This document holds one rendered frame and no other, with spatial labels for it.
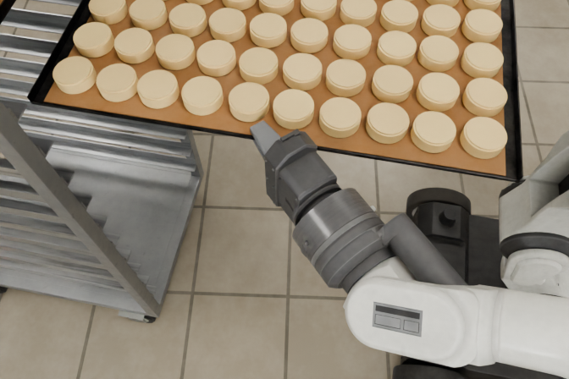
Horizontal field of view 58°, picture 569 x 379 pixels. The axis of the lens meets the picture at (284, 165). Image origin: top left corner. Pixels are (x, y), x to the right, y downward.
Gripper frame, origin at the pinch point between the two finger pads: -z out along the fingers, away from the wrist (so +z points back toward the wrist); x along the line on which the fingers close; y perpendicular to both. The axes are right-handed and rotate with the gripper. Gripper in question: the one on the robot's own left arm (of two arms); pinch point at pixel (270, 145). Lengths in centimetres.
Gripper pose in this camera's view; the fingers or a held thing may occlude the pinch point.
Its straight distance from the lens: 61.3
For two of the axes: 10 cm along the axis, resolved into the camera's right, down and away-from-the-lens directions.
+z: 5.6, 7.2, -4.2
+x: 0.0, -5.1, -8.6
